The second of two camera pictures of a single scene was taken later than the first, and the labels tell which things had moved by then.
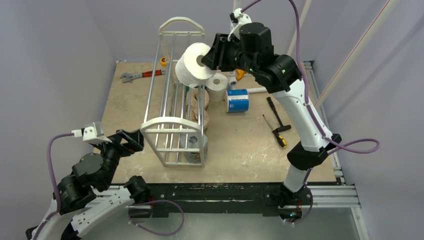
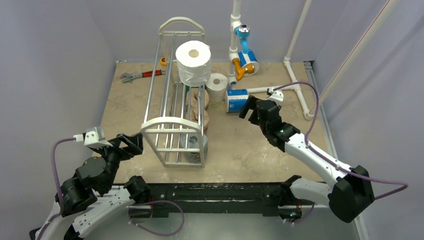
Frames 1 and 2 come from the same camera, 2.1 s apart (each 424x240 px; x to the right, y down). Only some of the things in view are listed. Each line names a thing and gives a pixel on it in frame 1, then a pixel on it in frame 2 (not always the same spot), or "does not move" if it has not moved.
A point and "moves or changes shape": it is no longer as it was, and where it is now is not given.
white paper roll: (216, 85) does not move
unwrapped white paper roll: (189, 70) moves or changes shape
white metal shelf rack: (175, 126) does not move
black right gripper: (220, 51) → (259, 111)
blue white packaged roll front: (237, 100) does not move
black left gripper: (135, 139) does not move
